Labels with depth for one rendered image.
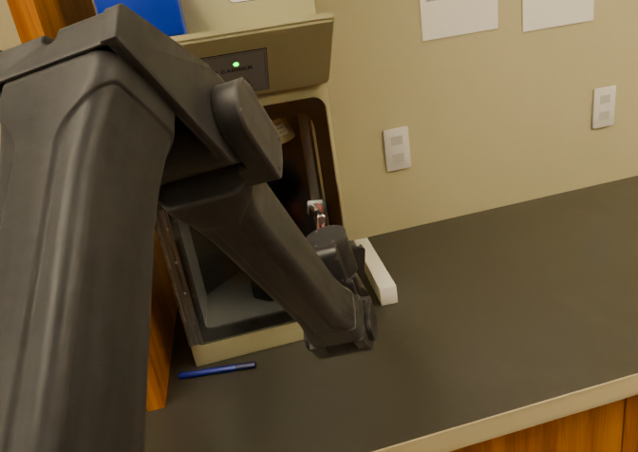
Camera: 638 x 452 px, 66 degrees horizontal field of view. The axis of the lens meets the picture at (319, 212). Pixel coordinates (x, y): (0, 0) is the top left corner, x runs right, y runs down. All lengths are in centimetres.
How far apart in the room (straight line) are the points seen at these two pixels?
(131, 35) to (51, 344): 13
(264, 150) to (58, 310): 17
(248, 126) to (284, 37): 43
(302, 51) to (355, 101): 57
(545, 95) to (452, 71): 29
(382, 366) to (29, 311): 75
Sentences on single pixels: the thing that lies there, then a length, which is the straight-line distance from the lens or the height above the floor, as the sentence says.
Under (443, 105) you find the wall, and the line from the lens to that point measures 139.
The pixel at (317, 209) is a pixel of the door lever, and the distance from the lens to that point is 84.
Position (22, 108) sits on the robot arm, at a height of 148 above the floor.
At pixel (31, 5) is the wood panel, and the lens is 75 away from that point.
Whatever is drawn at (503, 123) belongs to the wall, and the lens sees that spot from 148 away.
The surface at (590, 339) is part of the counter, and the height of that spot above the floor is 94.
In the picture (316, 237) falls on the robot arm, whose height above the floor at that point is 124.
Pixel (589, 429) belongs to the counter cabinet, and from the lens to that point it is 98.
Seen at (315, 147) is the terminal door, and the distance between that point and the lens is 83.
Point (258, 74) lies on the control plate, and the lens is 75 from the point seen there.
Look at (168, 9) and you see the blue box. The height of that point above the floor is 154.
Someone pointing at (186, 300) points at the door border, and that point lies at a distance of 90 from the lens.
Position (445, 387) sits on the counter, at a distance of 84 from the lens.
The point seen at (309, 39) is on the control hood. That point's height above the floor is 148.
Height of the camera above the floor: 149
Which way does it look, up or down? 20 degrees down
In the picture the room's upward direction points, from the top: 9 degrees counter-clockwise
